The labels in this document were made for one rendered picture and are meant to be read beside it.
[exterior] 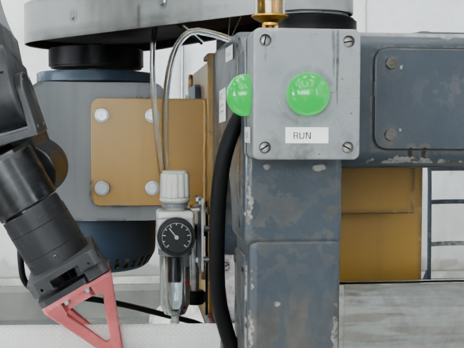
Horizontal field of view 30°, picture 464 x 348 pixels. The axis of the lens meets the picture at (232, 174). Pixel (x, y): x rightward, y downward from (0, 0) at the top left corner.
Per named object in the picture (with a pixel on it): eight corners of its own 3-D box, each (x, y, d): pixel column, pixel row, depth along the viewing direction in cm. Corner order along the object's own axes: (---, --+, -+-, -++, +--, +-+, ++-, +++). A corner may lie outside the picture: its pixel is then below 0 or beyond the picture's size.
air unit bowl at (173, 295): (160, 317, 85) (160, 255, 84) (159, 311, 88) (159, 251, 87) (190, 317, 85) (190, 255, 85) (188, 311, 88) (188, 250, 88)
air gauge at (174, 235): (157, 257, 83) (157, 218, 83) (157, 254, 85) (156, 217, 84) (195, 256, 83) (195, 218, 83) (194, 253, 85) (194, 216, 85)
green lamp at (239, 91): (228, 116, 60) (228, 72, 59) (224, 116, 63) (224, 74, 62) (265, 116, 60) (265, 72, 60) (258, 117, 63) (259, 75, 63)
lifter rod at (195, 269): (186, 305, 91) (186, 225, 90) (184, 302, 93) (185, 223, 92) (206, 305, 91) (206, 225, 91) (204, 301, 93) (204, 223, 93)
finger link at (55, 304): (143, 322, 84) (95, 239, 83) (150, 340, 77) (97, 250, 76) (83, 359, 83) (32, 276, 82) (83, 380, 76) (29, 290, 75)
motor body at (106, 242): (30, 277, 103) (28, 68, 102) (43, 259, 119) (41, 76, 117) (158, 275, 105) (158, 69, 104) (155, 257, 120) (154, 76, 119)
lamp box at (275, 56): (252, 159, 59) (253, 27, 59) (244, 157, 64) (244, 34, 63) (359, 159, 60) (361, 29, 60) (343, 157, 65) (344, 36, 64)
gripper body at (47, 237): (100, 250, 84) (61, 184, 83) (104, 266, 74) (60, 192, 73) (41, 284, 84) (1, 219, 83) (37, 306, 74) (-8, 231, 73)
